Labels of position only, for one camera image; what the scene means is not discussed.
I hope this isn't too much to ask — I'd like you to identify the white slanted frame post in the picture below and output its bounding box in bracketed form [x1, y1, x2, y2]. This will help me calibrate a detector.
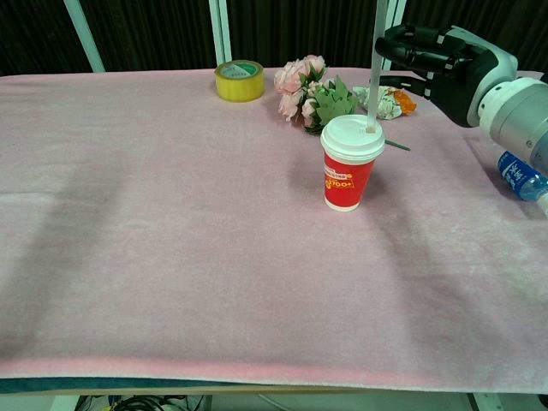
[376, 0, 408, 72]
[63, 0, 106, 73]

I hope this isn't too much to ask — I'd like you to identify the translucent white drinking straw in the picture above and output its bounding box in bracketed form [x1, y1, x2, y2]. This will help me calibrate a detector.
[365, 0, 389, 132]

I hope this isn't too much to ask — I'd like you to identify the clear water bottle blue label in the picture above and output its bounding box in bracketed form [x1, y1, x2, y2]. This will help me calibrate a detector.
[496, 150, 548, 217]

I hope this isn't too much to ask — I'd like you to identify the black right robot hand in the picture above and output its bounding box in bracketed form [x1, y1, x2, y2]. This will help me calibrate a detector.
[374, 23, 520, 128]

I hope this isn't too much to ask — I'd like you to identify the pink tablecloth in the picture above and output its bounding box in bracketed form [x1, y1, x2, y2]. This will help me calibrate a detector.
[0, 66, 548, 395]

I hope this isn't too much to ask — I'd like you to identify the white double frame post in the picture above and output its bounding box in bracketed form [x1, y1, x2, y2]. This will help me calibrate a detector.
[208, 0, 233, 69]

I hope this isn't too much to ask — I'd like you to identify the black floor cable tangle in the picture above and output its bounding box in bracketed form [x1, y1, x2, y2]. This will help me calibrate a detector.
[76, 394, 206, 411]

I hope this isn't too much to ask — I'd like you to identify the pink artificial flower bouquet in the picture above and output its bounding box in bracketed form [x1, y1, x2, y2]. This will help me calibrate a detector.
[272, 54, 412, 152]

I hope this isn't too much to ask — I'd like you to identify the crumpled white orange wrapper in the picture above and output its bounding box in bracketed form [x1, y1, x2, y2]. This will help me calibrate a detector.
[352, 84, 418, 123]

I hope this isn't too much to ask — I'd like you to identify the yellow tape roll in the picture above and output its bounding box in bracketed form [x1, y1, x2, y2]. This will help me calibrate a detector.
[213, 59, 265, 103]

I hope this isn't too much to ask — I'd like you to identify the white red paper cup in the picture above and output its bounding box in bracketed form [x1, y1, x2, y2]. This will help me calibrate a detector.
[319, 114, 386, 213]

